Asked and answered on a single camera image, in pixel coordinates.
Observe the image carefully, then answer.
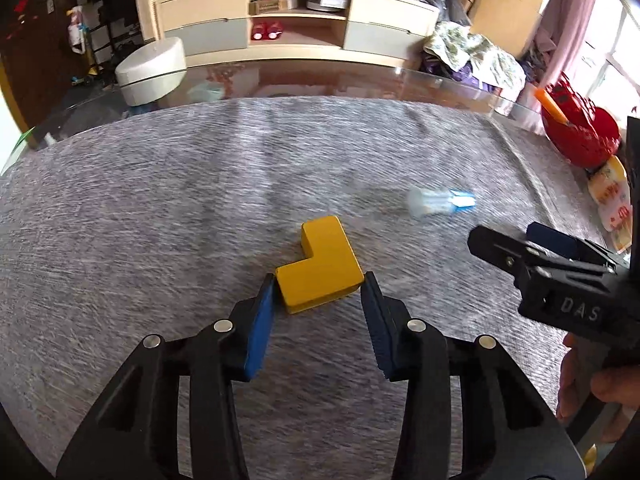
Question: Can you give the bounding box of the pair of red cups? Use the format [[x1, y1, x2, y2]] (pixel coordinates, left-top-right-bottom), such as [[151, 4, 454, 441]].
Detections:
[[249, 22, 284, 42]]

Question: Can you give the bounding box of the white printed can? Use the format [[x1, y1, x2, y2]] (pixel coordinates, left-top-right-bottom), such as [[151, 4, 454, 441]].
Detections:
[[586, 154, 634, 256]]

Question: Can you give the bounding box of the yellow L-shaped block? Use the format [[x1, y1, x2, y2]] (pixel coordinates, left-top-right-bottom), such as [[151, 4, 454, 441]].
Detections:
[[274, 214, 365, 315]]

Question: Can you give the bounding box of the grey plastic bag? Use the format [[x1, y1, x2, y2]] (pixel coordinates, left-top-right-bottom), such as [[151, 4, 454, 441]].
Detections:
[[417, 0, 472, 29]]

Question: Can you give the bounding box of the pink curtain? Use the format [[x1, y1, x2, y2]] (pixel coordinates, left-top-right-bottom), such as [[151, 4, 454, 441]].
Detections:
[[520, 0, 602, 77]]

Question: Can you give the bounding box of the white hanging bag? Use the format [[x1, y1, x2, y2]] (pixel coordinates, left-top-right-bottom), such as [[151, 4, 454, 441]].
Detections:
[[66, 6, 94, 57]]

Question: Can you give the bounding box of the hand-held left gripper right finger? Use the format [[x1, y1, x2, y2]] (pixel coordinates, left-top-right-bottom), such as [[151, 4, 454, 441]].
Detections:
[[360, 270, 587, 480]]

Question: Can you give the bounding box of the orange plastic stick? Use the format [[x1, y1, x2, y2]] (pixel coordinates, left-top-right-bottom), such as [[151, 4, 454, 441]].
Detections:
[[533, 87, 571, 126]]

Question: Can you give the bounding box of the brown flat box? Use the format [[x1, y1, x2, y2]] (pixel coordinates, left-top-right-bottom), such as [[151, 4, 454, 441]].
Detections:
[[248, 0, 294, 16]]

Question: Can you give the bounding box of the floral cloth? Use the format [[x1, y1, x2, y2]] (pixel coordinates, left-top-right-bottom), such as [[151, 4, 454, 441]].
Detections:
[[422, 20, 527, 102]]

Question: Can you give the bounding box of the person's right hand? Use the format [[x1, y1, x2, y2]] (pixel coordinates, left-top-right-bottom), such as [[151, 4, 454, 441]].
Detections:
[[555, 332, 640, 422]]

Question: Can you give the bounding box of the window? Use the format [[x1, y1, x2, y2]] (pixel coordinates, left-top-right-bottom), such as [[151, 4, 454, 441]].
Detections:
[[575, 0, 640, 128]]

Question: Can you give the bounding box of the red colander bowl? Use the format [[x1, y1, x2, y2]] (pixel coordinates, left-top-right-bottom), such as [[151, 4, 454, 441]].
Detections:
[[540, 71, 624, 169]]

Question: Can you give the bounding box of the beige TV cabinet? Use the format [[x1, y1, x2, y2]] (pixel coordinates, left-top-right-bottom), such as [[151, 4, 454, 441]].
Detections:
[[153, 0, 442, 67]]

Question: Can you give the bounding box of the small clear vial blue tip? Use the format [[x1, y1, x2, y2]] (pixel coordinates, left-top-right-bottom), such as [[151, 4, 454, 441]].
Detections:
[[405, 185, 477, 219]]

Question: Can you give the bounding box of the white round stool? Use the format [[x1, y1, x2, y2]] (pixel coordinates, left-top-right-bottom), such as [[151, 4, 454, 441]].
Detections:
[[113, 37, 188, 107]]

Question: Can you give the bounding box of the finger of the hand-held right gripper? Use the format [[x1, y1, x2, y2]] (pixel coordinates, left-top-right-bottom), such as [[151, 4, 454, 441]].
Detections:
[[466, 225, 534, 282], [525, 221, 619, 268]]

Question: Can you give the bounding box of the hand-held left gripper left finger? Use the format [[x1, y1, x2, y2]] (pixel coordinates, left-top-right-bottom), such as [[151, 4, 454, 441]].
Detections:
[[55, 273, 277, 480]]

